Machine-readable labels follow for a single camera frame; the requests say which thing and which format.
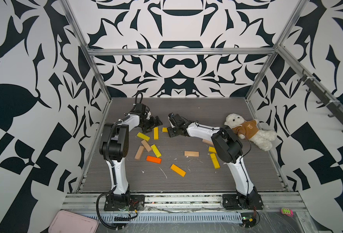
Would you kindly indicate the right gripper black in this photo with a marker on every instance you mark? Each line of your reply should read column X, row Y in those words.
column 170, row 132

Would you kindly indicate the amber orange block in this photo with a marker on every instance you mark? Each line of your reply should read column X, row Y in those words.
column 178, row 170

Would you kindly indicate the yellow block right long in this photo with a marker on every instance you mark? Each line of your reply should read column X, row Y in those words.
column 214, row 160

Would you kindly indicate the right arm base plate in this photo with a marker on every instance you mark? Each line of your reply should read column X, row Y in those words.
column 241, row 202

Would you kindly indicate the grey hook rail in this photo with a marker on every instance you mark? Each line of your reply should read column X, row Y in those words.
column 325, row 97

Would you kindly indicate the aluminium front rail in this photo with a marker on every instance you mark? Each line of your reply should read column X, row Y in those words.
column 271, row 201

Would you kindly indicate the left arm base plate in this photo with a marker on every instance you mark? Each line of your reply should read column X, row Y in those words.
column 124, row 202

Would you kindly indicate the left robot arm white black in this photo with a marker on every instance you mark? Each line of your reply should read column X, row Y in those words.
column 115, row 145

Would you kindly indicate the natural wood block centre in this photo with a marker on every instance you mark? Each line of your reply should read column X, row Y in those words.
column 191, row 153

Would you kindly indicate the pink green small gadget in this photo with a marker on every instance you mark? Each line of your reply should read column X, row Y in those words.
column 286, row 212

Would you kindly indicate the natural wood block tilted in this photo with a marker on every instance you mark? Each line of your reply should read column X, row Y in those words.
column 146, row 145

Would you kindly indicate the natural wood block right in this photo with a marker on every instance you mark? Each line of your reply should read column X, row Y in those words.
column 207, row 142

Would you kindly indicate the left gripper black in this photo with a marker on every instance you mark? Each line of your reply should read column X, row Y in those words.
column 152, row 124

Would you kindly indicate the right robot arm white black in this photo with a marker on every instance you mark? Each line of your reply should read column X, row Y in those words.
column 228, row 148

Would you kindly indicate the red orange block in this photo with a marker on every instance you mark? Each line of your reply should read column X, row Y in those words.
column 153, row 159

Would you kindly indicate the pink tray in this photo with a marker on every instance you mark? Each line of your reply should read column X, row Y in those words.
column 67, row 222

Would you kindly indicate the green circuit board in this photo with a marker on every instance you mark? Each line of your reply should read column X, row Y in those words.
column 249, row 220

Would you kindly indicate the natural wood block left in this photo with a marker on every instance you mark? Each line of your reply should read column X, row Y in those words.
column 139, row 153

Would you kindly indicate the white teddy bear brown shirt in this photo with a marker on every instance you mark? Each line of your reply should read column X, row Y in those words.
column 249, row 130

